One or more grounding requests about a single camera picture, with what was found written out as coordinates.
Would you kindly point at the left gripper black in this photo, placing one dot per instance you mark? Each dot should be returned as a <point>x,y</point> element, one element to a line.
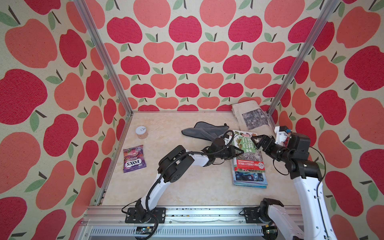
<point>233,152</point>

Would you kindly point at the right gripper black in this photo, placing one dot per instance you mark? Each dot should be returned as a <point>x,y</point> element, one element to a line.
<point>264,138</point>

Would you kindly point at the red green book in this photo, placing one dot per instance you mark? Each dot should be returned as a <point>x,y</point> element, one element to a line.
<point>251,160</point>

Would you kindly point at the blue science book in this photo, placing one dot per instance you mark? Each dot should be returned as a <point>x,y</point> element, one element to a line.
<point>249,178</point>

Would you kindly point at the yellow picture book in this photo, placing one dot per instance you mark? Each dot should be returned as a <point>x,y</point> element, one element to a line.
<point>251,186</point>

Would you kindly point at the grey microfibre cloth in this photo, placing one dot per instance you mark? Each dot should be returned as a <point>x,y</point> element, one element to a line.
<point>205,131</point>

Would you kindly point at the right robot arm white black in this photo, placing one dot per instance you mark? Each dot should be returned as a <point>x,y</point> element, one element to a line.
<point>307,178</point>

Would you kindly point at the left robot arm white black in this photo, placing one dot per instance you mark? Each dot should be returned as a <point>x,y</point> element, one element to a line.
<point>176,163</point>

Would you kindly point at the folded newspaper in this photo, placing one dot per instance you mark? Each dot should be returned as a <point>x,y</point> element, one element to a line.
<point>251,118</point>

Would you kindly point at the white round tape roll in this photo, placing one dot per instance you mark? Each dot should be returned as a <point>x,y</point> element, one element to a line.
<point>142,132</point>

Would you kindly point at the purple candy bag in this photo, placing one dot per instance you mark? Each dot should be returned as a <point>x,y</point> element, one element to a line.
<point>134,159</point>

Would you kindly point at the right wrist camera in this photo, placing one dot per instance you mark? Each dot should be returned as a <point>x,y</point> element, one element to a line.
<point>299,142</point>

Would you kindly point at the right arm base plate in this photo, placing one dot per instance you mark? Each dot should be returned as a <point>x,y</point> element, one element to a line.
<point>257,215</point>

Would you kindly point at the right aluminium frame post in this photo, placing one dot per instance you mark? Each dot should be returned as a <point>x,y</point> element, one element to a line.
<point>319,24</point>

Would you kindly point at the aluminium frame post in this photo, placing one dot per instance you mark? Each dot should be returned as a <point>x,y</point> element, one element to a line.
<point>87,19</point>
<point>319,24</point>

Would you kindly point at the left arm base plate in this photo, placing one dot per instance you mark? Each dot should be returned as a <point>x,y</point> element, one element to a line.
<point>143,217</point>

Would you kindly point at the aluminium front rail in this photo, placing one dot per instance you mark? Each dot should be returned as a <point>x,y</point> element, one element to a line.
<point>181,223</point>

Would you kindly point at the left aluminium frame post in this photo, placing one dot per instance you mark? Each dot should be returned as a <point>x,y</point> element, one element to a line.
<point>87,19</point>

